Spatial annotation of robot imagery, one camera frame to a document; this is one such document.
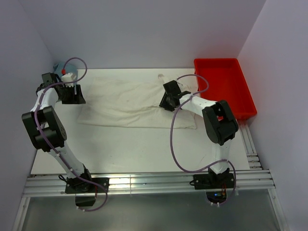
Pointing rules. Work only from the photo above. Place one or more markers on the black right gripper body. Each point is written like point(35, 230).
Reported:
point(166, 102)

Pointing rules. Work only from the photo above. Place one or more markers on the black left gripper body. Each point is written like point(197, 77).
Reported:
point(69, 96)

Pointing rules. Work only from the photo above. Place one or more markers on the white t shirt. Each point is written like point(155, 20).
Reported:
point(126, 103)

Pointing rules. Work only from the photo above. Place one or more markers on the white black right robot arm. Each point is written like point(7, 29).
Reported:
point(220, 124)

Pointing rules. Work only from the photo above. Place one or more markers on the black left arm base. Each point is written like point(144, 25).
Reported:
point(85, 193)

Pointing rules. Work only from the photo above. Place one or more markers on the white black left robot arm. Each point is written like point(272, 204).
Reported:
point(45, 129)

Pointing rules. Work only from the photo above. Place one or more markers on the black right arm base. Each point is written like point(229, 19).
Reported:
point(215, 185)

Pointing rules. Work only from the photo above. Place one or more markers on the teal folded cloth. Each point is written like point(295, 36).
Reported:
point(69, 68)

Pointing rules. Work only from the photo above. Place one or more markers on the red plastic bin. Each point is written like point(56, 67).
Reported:
point(226, 82)

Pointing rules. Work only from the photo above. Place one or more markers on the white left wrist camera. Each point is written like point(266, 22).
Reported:
point(69, 79)

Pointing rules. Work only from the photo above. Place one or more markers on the aluminium rail frame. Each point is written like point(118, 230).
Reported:
point(256, 178)

